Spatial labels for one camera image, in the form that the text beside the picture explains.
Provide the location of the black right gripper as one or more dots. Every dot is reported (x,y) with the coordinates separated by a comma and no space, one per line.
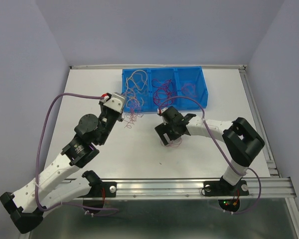
(162,129)

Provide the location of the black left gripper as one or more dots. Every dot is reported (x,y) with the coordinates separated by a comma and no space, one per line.
(103,107)

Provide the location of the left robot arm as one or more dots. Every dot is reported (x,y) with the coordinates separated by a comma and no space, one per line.
(28,205)

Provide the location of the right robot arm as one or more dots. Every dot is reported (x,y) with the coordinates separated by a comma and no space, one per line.
(241,139)

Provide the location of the blue three-compartment plastic bin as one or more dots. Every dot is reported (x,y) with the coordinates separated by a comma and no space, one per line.
(147,88)

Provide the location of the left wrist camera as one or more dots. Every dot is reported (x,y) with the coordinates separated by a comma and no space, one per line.
(114,101)

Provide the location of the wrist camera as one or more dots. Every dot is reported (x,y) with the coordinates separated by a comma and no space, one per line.
(161,110)
(114,101)

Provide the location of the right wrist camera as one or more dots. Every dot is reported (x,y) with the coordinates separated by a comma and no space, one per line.
(161,110)

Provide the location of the aluminium front mounting rail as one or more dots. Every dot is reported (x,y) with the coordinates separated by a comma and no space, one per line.
(193,189)

